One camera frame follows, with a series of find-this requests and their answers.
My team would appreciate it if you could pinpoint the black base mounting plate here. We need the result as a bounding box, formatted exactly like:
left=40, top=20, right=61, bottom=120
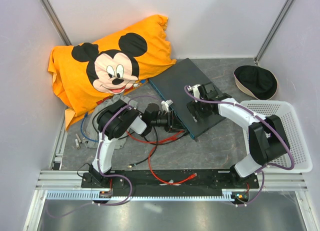
left=81, top=169, right=260, bottom=196

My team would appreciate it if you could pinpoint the grey crumpled cloth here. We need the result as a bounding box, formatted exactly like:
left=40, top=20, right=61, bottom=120
left=85, top=94, right=138, bottom=150

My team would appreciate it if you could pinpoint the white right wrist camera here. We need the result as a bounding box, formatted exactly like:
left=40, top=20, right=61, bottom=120
left=187, top=84, right=201, bottom=99

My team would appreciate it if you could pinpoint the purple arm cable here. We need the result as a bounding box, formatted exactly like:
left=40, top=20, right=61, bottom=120
left=183, top=84, right=295, bottom=208
left=46, top=95, right=165, bottom=218

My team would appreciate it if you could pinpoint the blue network cable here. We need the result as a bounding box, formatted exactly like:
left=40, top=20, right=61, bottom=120
left=79, top=112, right=105, bottom=143

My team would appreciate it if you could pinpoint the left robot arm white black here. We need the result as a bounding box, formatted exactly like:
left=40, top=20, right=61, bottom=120
left=88, top=99, right=185, bottom=188

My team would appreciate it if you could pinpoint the black network cable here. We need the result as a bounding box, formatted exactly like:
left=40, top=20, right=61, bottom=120
left=91, top=107, right=188, bottom=170

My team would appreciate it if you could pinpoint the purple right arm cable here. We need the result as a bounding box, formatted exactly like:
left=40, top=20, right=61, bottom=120
left=183, top=84, right=295, bottom=208

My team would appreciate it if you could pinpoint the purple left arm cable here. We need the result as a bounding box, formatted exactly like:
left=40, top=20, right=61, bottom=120
left=46, top=95, right=165, bottom=218

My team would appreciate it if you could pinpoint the white slotted cable duct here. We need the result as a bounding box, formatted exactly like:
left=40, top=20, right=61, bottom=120
left=46, top=190, right=235, bottom=202

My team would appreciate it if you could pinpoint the black cap with beige brim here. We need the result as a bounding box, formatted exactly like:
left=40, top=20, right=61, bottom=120
left=233, top=65, right=278, bottom=100

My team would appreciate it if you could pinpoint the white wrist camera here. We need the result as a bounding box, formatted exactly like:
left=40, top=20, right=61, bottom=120
left=187, top=84, right=201, bottom=99
left=161, top=99, right=173, bottom=113

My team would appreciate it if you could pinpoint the dark grey network switch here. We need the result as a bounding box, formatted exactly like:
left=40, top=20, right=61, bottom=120
left=148, top=58, right=225, bottom=140

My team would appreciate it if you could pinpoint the orange Mickey Mouse pillow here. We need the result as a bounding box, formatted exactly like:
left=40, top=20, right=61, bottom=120
left=47, top=14, right=176, bottom=129

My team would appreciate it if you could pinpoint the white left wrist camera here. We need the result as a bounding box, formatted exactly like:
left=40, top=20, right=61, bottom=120
left=161, top=99, right=173, bottom=113

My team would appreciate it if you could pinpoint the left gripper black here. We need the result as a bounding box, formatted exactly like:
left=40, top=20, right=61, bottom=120
left=150, top=109, right=187, bottom=133

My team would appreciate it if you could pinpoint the white perforated plastic basket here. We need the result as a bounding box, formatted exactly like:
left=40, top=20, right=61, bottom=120
left=240, top=100, right=313, bottom=174

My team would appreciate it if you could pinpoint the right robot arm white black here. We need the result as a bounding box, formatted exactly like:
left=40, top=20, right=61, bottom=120
left=184, top=82, right=291, bottom=188

